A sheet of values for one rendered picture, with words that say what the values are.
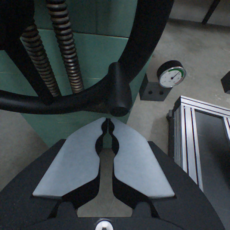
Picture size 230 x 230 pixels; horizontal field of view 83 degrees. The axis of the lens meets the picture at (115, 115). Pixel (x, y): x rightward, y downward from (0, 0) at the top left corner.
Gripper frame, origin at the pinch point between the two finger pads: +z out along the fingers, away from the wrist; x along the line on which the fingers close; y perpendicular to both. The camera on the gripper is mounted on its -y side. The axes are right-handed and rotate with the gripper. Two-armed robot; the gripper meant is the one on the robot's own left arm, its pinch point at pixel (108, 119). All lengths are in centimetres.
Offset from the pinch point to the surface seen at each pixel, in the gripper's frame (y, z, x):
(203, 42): -21, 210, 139
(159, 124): 46, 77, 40
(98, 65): -1.9, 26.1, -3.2
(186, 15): -64, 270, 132
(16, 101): 1.2, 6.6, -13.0
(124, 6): -13.3, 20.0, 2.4
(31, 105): 1.7, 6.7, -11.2
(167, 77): -0.6, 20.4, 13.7
